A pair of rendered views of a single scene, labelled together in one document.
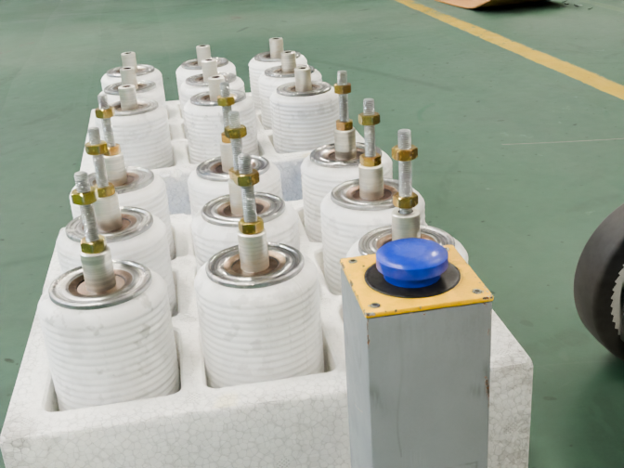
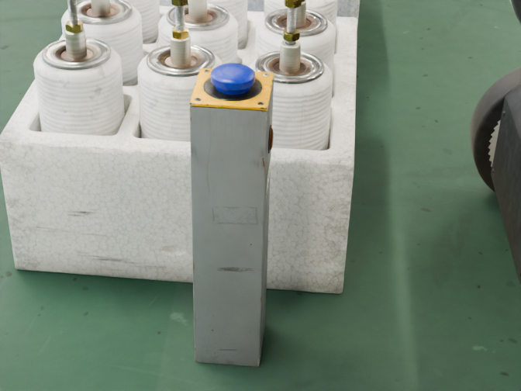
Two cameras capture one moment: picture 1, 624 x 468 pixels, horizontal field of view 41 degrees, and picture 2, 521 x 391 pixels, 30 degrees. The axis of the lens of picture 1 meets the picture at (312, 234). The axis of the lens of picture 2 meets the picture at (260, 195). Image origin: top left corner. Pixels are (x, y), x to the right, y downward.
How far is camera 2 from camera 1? 0.47 m
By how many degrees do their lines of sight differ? 15
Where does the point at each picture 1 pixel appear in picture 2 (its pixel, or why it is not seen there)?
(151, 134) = not seen: outside the picture
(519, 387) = (342, 181)
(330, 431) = not seen: hidden behind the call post
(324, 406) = not seen: hidden behind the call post
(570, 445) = (418, 243)
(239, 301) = (159, 83)
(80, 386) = (52, 118)
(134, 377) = (87, 119)
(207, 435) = (125, 166)
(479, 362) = (258, 146)
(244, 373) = (159, 133)
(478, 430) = (257, 188)
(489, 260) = (452, 93)
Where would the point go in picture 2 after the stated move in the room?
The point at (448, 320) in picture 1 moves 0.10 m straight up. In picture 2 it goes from (239, 117) to (240, 12)
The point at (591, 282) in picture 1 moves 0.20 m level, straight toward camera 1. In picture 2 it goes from (476, 125) to (405, 197)
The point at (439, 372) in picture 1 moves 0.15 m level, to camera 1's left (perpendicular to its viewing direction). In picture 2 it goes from (233, 147) to (77, 125)
